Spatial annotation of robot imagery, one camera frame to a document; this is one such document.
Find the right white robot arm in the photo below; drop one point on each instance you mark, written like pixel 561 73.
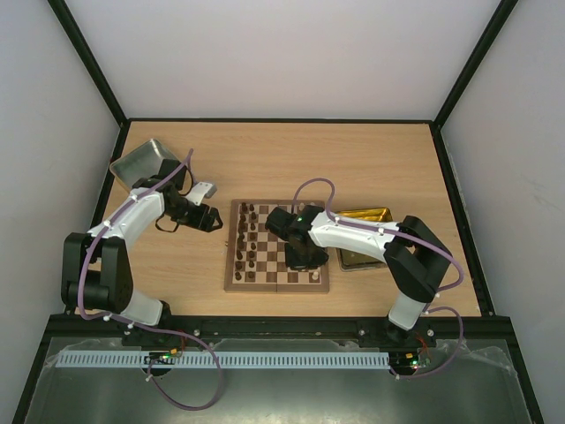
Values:
pixel 415 258

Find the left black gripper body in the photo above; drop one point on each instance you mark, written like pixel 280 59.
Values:
pixel 193 220

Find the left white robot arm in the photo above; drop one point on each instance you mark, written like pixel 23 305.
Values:
pixel 97 276

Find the gold tin with pieces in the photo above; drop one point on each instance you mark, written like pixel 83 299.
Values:
pixel 352 261

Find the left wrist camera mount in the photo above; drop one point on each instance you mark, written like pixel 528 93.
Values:
pixel 201 191

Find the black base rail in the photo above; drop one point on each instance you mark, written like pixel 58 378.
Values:
pixel 373 332

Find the white slotted cable duct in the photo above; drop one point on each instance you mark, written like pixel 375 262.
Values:
pixel 225 360

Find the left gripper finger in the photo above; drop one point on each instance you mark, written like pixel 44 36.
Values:
pixel 216 217
pixel 215 227

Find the silver metal tin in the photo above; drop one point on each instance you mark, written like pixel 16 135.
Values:
pixel 142 162

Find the wooden chess board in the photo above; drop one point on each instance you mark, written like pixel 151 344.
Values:
pixel 255 260

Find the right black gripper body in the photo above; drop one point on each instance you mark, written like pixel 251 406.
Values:
pixel 305 257

